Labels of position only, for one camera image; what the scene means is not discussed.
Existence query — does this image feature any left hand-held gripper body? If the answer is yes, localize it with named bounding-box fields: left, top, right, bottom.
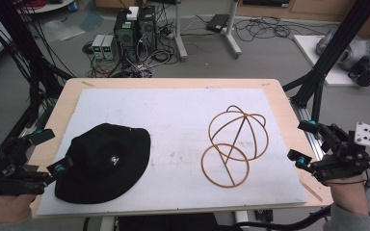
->
left=0, top=129, right=51, bottom=196

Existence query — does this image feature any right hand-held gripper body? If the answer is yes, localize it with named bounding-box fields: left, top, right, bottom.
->
left=312, top=121, right=370, bottom=189

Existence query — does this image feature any black bucket hat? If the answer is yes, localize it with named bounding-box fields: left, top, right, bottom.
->
left=54, top=122, right=152, bottom=205

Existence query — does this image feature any brown wire hat rack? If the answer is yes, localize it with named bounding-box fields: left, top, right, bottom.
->
left=200, top=105, right=270, bottom=189

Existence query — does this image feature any person's left hand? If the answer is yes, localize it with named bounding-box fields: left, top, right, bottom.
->
left=0, top=188, right=37, bottom=224

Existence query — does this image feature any person's right hand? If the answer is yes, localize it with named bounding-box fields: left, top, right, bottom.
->
left=328, top=174, right=370, bottom=217

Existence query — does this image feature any white platform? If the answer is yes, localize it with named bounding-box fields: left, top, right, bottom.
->
left=293, top=34, right=370, bottom=88

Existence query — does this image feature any black device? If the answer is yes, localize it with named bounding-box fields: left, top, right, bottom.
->
left=347, top=57, right=370, bottom=88

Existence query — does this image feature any grey robot shell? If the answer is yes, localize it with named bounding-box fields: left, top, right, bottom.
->
left=315, top=28, right=370, bottom=72

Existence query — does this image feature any grey power supply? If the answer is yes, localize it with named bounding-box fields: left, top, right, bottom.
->
left=101, top=35, right=119, bottom=62
left=91, top=34, right=106, bottom=61

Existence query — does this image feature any clear plastic sheet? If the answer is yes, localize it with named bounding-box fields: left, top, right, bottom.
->
left=40, top=18, right=87, bottom=43

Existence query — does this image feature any white desk leg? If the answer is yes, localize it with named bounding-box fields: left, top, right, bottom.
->
left=223, top=0, right=243, bottom=60
left=172, top=0, right=189, bottom=63

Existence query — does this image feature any black computer tower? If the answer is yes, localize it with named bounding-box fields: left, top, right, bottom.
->
left=113, top=11, right=140, bottom=63
left=137, top=5, right=158, bottom=55

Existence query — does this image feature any round white table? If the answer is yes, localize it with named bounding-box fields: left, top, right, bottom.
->
left=14, top=0, right=75, bottom=14

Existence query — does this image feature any black flat box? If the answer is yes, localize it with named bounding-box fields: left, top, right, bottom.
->
left=205, top=13, right=231, bottom=34

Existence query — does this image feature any white box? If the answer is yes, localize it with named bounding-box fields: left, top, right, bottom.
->
left=125, top=6, right=140, bottom=21

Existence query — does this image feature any aluminium rail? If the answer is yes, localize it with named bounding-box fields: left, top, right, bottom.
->
left=289, top=98, right=326, bottom=162

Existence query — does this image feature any thick black hose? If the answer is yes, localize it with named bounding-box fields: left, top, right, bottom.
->
left=230, top=204, right=334, bottom=231

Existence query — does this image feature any black metal frame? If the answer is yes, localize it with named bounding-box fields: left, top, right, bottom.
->
left=282, top=0, right=370, bottom=123
left=0, top=0, right=76, bottom=147

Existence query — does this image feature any black floor cable tangle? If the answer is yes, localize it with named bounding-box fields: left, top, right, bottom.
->
left=233, top=14, right=330, bottom=43

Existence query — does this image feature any tangle of computer cables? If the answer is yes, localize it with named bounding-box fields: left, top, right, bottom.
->
left=82, top=41, right=178, bottom=79

